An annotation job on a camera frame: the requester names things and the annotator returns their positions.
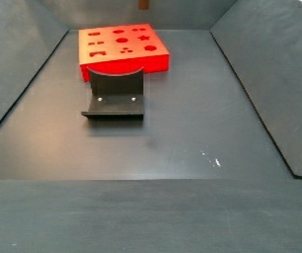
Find brown oval rod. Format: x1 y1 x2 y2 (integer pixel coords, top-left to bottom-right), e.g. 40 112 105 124
139 0 151 10

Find black curved cradle stand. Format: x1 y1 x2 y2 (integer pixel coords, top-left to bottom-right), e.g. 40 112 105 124
82 68 146 119

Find red shape-sorter block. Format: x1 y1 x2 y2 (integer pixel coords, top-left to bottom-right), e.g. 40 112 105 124
79 24 170 82

